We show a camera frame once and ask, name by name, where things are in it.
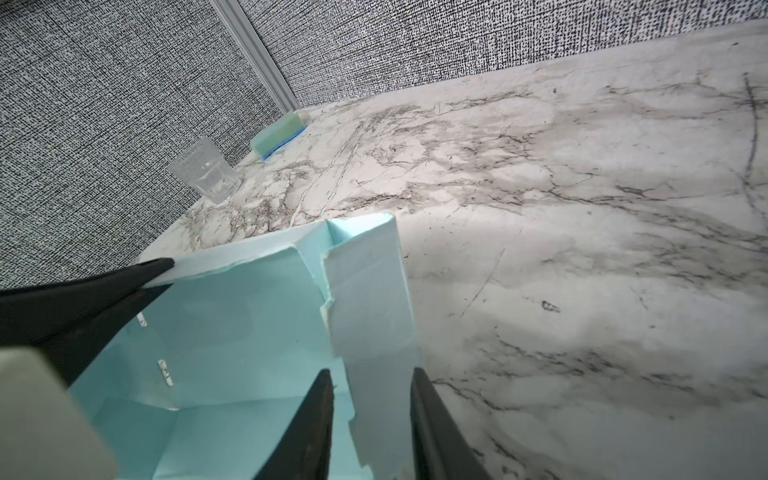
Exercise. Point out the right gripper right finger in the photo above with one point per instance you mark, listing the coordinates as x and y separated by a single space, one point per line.
439 449

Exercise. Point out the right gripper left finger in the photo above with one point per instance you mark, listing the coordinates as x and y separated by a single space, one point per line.
304 450

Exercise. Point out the teal sponge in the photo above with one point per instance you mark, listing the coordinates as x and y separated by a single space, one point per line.
273 137

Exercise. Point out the light blue paper box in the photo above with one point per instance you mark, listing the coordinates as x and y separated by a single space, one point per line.
203 383

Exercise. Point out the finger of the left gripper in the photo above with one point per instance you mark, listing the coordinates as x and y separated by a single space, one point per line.
30 315
73 350

